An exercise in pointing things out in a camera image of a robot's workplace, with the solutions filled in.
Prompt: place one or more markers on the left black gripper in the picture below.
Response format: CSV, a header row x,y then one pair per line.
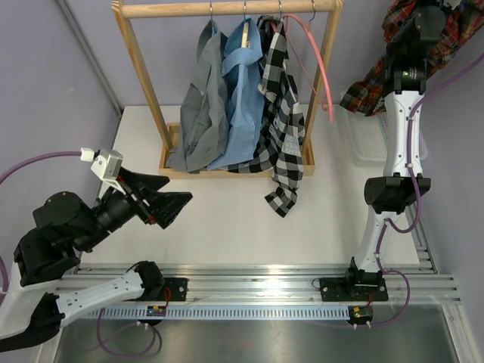
x,y
165,206

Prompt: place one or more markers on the pink hanger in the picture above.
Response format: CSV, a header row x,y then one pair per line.
x,y
326,105

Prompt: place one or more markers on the red plaid shirt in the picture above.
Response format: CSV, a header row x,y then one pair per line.
x,y
463,22

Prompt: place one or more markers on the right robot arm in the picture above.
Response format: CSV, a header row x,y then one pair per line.
x,y
402,182

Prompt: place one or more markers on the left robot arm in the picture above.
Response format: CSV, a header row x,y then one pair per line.
x,y
31,313

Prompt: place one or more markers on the grey shirt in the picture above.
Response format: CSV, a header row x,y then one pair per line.
x,y
203,133

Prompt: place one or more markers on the black white checked shirt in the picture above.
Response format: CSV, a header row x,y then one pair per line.
x,y
280,143

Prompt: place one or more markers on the light blue shirt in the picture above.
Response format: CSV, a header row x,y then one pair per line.
x,y
240,69

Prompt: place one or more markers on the wooden hanger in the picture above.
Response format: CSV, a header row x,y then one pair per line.
x,y
245,38

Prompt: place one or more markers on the wooden clothes rack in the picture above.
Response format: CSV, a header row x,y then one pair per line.
x,y
124,13

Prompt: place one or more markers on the white plastic basket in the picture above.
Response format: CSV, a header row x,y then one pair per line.
x,y
367,143

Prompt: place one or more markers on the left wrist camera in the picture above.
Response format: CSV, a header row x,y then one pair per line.
x,y
106,167

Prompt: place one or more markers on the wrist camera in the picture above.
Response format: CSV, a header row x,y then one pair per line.
x,y
450,5
106,167

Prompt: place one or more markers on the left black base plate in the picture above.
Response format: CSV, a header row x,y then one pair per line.
x,y
175,288

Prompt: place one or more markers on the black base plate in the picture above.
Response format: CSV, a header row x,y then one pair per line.
x,y
175,288
332,291

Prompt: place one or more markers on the white slotted cable duct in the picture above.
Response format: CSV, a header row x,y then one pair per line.
x,y
225,313

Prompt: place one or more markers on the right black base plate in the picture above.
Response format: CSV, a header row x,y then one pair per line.
x,y
332,291

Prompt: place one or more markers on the aluminium rail frame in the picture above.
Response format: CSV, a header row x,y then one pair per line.
x,y
219,272

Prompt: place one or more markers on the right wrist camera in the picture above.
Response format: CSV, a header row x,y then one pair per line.
x,y
450,5

